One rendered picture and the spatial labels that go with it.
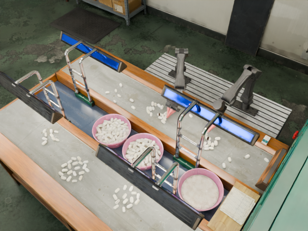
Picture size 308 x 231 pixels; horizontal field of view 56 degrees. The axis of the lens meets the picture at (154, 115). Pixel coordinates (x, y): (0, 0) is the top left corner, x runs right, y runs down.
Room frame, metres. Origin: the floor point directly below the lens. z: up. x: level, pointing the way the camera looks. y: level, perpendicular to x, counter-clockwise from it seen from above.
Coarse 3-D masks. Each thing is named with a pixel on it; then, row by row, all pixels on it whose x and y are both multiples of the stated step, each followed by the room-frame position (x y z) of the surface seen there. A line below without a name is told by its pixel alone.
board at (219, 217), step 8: (240, 184) 0.78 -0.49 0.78; (248, 192) 0.72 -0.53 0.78; (224, 200) 0.68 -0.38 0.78; (256, 200) 0.68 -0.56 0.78; (216, 216) 0.59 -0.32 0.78; (224, 216) 0.59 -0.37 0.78; (208, 224) 0.55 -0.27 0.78; (216, 224) 0.55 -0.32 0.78; (224, 224) 0.55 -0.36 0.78; (232, 224) 0.55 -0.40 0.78
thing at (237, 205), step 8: (232, 192) 0.72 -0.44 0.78; (240, 192) 0.72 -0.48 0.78; (232, 200) 0.68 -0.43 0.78; (240, 200) 0.68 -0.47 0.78; (248, 200) 0.68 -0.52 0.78; (224, 208) 0.63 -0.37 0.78; (232, 208) 0.63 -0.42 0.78; (240, 208) 0.63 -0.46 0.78; (248, 208) 0.63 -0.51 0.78; (232, 216) 0.59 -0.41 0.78; (240, 216) 0.59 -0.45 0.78; (240, 224) 0.54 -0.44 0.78
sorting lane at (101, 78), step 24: (96, 72) 1.84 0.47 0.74; (120, 72) 1.84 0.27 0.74; (144, 96) 1.55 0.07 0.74; (144, 120) 1.31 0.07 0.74; (168, 120) 1.31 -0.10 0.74; (192, 120) 1.30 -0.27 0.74; (192, 144) 1.09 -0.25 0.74; (240, 144) 1.08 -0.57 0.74; (240, 168) 0.90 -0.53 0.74; (264, 168) 0.90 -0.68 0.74
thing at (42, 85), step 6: (30, 72) 1.42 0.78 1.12; (36, 72) 1.44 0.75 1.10; (24, 78) 1.37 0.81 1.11; (12, 84) 1.32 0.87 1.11; (18, 84) 1.33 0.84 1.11; (42, 84) 1.30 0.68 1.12; (54, 84) 1.35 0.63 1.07; (36, 90) 1.26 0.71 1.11; (48, 90) 1.41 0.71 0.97; (54, 90) 1.34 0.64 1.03; (48, 96) 1.44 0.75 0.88; (48, 102) 1.44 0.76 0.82; (54, 102) 1.41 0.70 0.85; (60, 102) 1.35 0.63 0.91; (54, 108) 1.45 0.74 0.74; (60, 108) 1.34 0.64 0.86
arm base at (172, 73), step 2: (172, 70) 1.92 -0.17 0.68; (170, 72) 1.89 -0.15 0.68; (172, 72) 1.89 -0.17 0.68; (174, 72) 1.89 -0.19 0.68; (176, 72) 1.82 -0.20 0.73; (168, 74) 1.87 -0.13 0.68; (170, 74) 1.86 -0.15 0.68; (172, 74) 1.86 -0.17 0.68; (174, 74) 1.86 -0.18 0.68; (172, 76) 1.84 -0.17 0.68; (174, 76) 1.84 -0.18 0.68; (184, 76) 1.84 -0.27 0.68; (186, 76) 1.83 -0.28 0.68; (186, 78) 1.81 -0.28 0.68; (188, 78) 1.80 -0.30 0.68; (190, 78) 1.80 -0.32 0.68; (186, 80) 1.78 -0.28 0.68; (188, 80) 1.78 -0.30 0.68; (190, 80) 1.79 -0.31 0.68; (188, 82) 1.76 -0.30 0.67
